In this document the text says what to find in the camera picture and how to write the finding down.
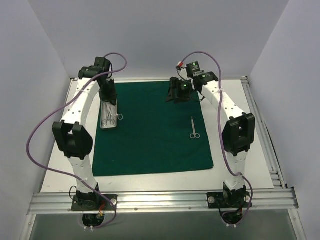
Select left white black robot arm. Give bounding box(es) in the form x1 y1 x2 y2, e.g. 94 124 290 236
52 57 118 210

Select silver metal instrument tray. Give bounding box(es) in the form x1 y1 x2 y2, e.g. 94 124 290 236
100 99 119 130

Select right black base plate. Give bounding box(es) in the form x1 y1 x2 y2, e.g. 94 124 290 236
206 190 252 209

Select silver curved hemostat forceps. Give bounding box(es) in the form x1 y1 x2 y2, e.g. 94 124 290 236
102 103 116 127

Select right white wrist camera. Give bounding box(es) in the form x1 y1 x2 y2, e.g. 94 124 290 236
176 61 186 70

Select green surgical cloth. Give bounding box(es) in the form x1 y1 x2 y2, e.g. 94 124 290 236
92 81 214 177

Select front aluminium rail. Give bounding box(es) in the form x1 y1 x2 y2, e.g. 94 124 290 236
28 188 299 215

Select aluminium rail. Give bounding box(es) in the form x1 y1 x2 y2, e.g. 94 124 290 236
28 188 299 215
70 75 247 81
241 76 288 189

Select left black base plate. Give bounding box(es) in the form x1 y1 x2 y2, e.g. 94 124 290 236
71 192 115 212

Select back aluminium rail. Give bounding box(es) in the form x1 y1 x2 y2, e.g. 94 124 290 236
70 75 247 81

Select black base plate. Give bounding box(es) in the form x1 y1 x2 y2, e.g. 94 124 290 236
206 190 252 209
71 192 115 212

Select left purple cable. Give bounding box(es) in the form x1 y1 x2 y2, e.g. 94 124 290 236
26 52 128 230

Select silver surgical scissors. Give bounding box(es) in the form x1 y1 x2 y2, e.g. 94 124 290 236
189 117 201 139

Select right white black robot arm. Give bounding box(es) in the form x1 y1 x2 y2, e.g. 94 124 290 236
165 61 256 207

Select silver straight hemostat forceps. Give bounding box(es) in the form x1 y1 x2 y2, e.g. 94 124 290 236
105 102 124 121

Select right aluminium rail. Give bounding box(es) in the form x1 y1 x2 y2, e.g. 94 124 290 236
241 76 288 189

